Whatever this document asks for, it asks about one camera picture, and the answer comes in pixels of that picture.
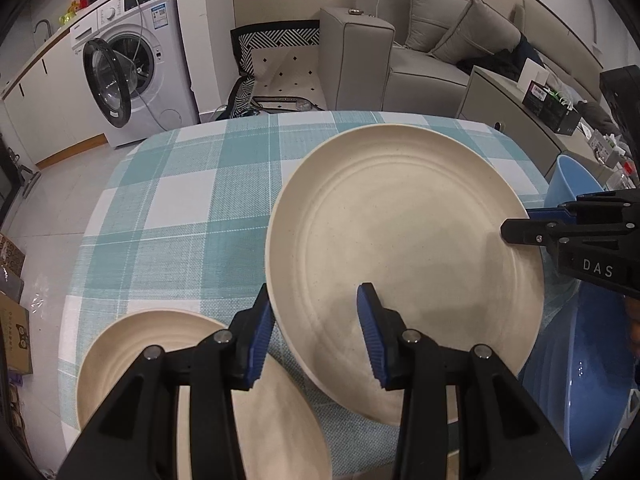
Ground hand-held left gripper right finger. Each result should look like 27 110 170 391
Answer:
356 282 583 480

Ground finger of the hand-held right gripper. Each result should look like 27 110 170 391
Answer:
501 216 636 261
527 191 633 223

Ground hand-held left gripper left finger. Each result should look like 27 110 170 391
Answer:
57 284 276 480

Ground blue bowl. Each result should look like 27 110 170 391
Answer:
517 280 633 471
542 154 608 211

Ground cream plate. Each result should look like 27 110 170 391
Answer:
265 123 547 427
76 310 333 480

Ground person's right hand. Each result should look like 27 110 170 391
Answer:
622 297 640 361

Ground small grey box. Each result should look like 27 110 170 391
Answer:
587 130 626 166

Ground grey side cabinet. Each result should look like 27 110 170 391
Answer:
457 65 601 181

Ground black cardboard box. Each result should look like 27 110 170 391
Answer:
522 80 583 136

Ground teal checked tablecloth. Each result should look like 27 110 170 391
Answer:
57 110 581 480

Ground white box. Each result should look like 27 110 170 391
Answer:
516 57 551 92

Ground dark clothing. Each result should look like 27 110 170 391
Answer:
457 35 546 81

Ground grey sofa cushion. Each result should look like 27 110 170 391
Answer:
407 0 476 53
430 0 521 63

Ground grey sofa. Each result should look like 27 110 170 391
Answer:
320 0 606 121

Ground brown cardboard box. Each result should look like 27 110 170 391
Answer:
0 292 35 376

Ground patterned cardboard box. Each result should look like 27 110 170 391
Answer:
0 232 26 276

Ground grey floor vacuum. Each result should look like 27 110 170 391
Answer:
15 152 43 201

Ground black framed glass door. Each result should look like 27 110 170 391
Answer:
0 132 23 231

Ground white washing machine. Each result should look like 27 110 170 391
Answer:
67 0 201 150

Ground white kitchen base cabinet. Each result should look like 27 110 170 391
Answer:
0 25 108 171

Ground small colourful containers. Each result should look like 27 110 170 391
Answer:
59 0 88 25

